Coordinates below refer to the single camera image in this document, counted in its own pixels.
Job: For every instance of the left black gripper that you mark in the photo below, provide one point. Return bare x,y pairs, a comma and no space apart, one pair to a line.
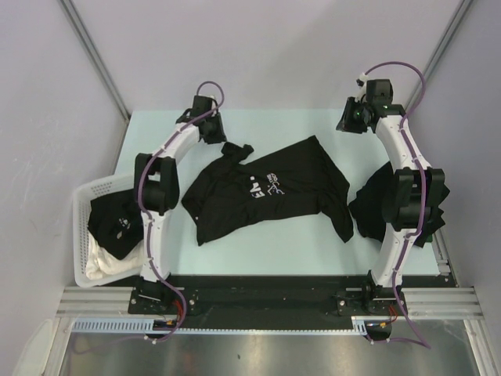
220,136

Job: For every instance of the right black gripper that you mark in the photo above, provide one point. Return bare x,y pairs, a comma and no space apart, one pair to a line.
346,123

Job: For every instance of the black printed t shirt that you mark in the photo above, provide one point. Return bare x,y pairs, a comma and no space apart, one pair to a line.
300,179

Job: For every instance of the white plastic basket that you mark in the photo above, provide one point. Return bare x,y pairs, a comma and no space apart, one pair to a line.
82,198

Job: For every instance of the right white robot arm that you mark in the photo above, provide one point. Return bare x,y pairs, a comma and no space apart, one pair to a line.
415,190

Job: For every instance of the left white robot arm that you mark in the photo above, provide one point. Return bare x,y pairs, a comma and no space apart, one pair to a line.
157,190

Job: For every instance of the black shirt in basket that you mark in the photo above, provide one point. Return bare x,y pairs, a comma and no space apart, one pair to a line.
115,222

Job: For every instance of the white shirt in basket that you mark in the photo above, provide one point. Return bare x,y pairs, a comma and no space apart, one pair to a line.
102,264

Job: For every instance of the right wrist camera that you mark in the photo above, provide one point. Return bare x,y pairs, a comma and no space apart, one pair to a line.
361,83

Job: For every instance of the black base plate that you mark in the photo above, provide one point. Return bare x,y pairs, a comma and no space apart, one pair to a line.
265,303

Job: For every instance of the aluminium frame rail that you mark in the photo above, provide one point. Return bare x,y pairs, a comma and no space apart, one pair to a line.
444,303
94,302

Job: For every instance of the right cable duct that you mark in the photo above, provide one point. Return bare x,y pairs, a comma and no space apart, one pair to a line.
373,325

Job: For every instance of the cable duct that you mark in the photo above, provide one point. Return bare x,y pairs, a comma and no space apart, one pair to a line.
122,326
373,325

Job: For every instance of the left aluminium frame rail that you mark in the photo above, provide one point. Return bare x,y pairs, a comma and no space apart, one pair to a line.
94,302

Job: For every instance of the left cable duct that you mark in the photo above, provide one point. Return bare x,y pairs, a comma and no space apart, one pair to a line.
122,326

